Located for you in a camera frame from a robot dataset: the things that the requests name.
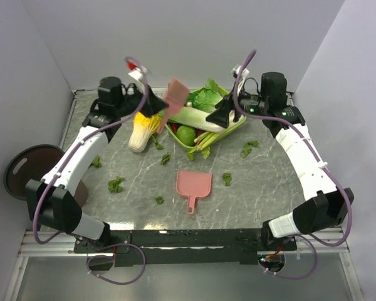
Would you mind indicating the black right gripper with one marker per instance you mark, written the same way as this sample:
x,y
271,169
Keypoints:
x,y
220,116

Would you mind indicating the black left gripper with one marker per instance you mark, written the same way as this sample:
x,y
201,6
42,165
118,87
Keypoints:
x,y
152,104

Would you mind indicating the pink hand brush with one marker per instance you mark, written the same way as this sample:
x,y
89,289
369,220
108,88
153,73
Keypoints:
x,y
175,98

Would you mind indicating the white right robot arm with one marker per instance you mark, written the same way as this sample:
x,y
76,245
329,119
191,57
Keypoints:
x,y
327,204

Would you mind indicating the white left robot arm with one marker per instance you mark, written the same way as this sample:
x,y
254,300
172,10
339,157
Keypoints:
x,y
51,200

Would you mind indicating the green bok choy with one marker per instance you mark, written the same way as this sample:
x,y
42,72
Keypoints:
x,y
206,98

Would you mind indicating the yellow napa cabbage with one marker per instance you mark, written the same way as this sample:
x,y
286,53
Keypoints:
x,y
143,128

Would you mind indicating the green celery stalks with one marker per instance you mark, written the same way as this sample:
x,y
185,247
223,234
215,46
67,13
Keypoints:
x,y
204,141

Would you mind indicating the large green napa cabbage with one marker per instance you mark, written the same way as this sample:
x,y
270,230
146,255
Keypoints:
x,y
195,118

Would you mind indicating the green plastic basket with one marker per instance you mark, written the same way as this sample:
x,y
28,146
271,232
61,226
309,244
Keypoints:
x,y
170,126

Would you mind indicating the green round cabbage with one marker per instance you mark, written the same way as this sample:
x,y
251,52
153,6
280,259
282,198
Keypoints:
x,y
186,135

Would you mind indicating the pink dustpan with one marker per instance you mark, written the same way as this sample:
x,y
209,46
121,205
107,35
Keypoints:
x,y
193,185

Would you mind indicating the brown round bin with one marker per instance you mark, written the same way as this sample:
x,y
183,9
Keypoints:
x,y
32,163

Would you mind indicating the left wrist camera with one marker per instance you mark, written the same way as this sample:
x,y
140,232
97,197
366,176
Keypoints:
x,y
135,72

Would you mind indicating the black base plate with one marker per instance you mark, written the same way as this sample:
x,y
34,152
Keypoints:
x,y
187,246

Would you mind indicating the aluminium rail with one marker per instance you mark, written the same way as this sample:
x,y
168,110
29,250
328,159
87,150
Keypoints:
x,y
64,245

